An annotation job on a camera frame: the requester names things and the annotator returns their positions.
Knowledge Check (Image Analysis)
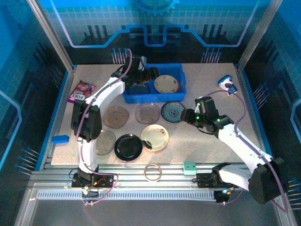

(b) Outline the cream floral plate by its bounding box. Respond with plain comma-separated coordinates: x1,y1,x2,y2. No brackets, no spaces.
154,74,180,94

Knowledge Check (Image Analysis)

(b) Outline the blue and white patterned plate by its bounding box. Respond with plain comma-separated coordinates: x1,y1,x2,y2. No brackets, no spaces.
160,101,186,124

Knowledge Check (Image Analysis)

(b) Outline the dark smoky translucent plate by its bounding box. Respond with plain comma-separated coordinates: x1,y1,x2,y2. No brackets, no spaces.
128,82,151,95

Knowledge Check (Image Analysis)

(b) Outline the cream gold-rimmed plate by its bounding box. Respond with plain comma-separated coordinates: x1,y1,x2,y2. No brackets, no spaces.
140,124,170,151

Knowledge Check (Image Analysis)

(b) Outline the clear square glass plate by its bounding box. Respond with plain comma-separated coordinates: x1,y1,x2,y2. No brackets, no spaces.
135,102,162,124

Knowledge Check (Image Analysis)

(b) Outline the black plate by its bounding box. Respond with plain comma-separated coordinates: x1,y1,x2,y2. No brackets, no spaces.
114,133,143,161

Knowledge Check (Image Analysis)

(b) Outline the blue plastic bin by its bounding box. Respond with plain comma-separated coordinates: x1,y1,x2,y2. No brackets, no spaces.
121,63,187,104

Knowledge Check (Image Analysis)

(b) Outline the white and blue snack packet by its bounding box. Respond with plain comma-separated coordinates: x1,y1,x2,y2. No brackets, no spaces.
217,74,238,96

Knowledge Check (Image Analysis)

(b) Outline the mint green block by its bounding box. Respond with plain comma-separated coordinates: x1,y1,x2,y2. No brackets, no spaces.
182,161,197,176

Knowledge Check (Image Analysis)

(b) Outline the purple candy bag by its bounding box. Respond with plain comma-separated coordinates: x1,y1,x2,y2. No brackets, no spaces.
67,80,97,104

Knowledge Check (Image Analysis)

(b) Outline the blue block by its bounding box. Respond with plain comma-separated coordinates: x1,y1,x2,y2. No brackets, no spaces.
51,135,70,144

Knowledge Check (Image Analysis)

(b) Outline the grey metal base tray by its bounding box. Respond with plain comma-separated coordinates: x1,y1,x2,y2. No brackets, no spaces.
14,183,297,226

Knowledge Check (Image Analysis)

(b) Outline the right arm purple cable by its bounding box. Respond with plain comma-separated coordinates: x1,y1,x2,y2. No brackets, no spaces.
204,90,289,214

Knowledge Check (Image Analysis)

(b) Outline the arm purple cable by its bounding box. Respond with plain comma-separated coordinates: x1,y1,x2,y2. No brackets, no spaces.
204,90,289,214
77,48,134,207

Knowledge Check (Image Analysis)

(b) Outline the tan ring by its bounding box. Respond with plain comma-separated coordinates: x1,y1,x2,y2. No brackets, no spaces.
143,163,162,182

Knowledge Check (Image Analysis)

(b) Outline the aluminium front rail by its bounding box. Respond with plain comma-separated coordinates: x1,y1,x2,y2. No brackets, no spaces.
29,162,271,189

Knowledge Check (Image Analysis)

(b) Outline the slotted cable duct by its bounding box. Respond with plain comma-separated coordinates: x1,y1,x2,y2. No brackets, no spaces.
36,190,217,201

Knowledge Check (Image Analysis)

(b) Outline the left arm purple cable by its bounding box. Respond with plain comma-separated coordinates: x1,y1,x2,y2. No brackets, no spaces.
77,48,134,207

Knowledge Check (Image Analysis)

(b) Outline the aluminium frame post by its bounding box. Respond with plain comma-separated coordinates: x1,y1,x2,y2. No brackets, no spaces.
25,0,77,73
236,0,283,73

